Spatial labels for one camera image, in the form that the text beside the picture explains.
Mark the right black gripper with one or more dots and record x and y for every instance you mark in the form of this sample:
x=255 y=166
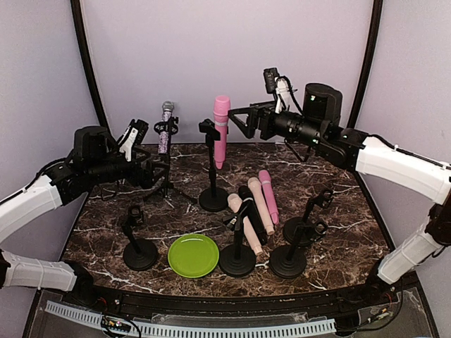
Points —
x=266 y=113

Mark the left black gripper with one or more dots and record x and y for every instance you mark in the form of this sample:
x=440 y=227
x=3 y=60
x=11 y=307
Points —
x=146 y=181

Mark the small pale pink microphone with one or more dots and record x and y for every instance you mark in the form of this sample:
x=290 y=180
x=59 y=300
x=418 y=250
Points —
x=256 y=189

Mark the black stand for pink microphone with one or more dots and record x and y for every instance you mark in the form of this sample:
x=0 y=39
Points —
x=139 y=254
x=213 y=198

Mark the black handheld microphone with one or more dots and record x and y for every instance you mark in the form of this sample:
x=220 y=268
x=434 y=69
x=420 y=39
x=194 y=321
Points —
x=245 y=194

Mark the large pale pink microphone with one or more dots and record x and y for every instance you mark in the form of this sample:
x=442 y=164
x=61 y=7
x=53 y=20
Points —
x=234 y=202

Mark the black stand for small pale microphone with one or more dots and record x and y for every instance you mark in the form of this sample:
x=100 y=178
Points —
x=304 y=222

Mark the black round-base mic stand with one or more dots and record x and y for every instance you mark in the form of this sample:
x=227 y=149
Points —
x=237 y=260

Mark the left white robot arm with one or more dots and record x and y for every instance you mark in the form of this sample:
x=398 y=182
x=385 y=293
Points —
x=96 y=158

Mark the rhinestone silver-head microphone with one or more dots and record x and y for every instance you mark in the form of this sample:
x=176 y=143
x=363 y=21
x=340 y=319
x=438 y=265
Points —
x=168 y=108

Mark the green round plate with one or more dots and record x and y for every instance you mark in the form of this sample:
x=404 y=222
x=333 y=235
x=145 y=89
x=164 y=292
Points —
x=193 y=256

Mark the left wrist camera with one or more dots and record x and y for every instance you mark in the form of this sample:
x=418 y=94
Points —
x=133 y=135

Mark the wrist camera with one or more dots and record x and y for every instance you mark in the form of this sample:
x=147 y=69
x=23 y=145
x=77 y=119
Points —
x=279 y=86
x=133 y=135

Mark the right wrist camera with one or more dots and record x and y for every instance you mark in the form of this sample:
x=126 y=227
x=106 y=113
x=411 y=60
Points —
x=279 y=86

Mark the black tripod shock-mount stand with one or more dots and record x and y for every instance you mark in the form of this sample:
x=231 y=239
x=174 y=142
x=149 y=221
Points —
x=167 y=185

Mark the white slotted cable duct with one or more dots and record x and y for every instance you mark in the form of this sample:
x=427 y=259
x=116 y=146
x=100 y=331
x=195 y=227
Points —
x=189 y=326

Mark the black front rail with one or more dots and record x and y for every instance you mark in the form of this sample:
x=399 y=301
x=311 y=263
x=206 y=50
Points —
x=145 y=293

